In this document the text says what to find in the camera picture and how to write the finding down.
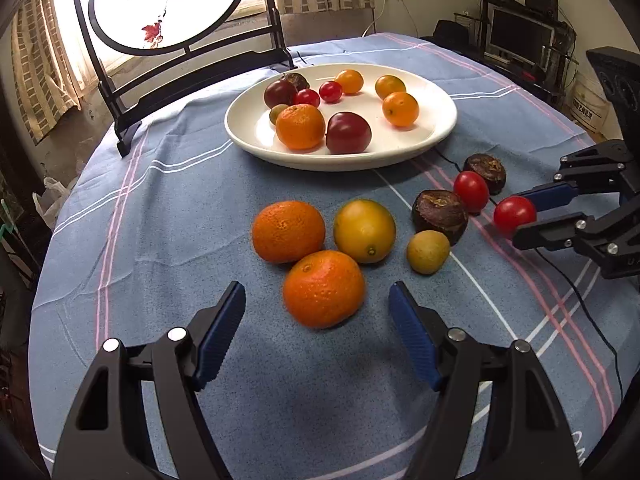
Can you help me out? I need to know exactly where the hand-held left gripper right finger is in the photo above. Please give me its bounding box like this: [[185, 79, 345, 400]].
[[388, 281, 586, 480]]

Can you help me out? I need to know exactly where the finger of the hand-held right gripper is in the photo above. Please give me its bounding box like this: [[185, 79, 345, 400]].
[[517, 140, 640, 211], [512, 195, 640, 278]]

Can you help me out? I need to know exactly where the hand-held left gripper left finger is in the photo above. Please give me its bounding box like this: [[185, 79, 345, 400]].
[[51, 281, 247, 480]]

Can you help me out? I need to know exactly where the mandarin orange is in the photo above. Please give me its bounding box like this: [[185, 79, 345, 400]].
[[251, 200, 327, 265], [275, 103, 327, 151], [282, 249, 366, 330]]

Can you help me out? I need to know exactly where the white ceramic plate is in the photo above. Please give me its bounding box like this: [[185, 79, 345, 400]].
[[224, 62, 458, 172]]

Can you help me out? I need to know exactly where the orange kumquat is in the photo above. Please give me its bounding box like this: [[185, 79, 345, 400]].
[[374, 74, 407, 101], [382, 91, 420, 128], [334, 69, 365, 95]]

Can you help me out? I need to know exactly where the dark red plum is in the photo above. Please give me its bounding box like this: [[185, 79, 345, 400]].
[[263, 79, 300, 110], [325, 111, 373, 155]]

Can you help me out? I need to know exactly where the dark brown water chestnut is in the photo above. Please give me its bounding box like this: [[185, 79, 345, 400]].
[[280, 72, 311, 92], [411, 189, 470, 247], [462, 153, 507, 196]]

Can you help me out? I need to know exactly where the white plastic bucket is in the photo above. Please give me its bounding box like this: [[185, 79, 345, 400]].
[[572, 72, 611, 133]]

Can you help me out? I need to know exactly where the blue striped tablecloth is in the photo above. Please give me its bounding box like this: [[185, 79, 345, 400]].
[[27, 32, 626, 480]]

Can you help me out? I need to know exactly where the large yellow-green citrus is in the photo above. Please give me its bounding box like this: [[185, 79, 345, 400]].
[[333, 198, 397, 265]]

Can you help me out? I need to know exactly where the computer monitor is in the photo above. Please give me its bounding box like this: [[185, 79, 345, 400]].
[[487, 6, 556, 63]]

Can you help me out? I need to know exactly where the white plastic bag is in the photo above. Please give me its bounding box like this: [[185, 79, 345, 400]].
[[32, 176, 73, 231]]

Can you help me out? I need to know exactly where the round bird embroidery table screen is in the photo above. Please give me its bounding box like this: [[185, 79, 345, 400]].
[[69, 0, 301, 158]]

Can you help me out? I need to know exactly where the thin black cable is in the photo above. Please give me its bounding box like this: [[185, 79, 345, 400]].
[[432, 145, 623, 401]]

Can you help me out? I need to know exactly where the white power cable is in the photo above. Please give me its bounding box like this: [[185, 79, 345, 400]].
[[362, 0, 388, 36]]

